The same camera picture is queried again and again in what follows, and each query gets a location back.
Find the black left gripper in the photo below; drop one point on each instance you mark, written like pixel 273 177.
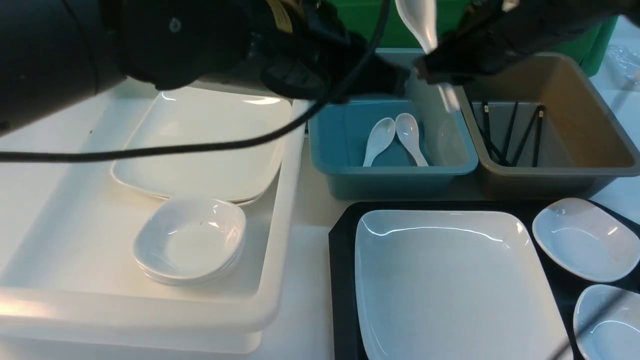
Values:
pixel 310 52

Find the teal plastic bin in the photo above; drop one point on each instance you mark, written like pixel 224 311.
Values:
pixel 338 136

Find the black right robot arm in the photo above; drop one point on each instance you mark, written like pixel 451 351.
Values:
pixel 540 24

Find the brown plastic bin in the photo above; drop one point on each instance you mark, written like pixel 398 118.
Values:
pixel 583 145

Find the large white plastic tub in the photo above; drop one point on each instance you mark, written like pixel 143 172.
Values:
pixel 73 278

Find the white ceramic spoon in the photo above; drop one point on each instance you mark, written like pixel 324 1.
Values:
pixel 420 17

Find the white small bowl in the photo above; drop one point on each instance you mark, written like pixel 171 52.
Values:
pixel 616 336
pixel 190 240
pixel 586 241

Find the black chopstick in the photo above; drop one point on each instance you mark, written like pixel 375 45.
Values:
pixel 486 127
pixel 492 120
pixel 522 143
pixel 538 122
pixel 508 134

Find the stacked white small bowl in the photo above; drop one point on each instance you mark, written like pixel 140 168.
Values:
pixel 190 240

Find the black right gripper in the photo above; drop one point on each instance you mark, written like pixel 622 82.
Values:
pixel 479 46

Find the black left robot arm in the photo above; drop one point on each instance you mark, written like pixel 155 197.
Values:
pixel 57 53

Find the large white square plate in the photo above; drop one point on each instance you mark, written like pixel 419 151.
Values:
pixel 452 285

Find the white spoon right in bin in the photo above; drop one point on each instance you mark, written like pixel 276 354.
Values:
pixel 407 131

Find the white spoon left in bin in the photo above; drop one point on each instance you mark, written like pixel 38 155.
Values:
pixel 380 138

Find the white spoon in bin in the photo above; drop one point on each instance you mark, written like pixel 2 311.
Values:
pixel 407 131
pixel 380 138

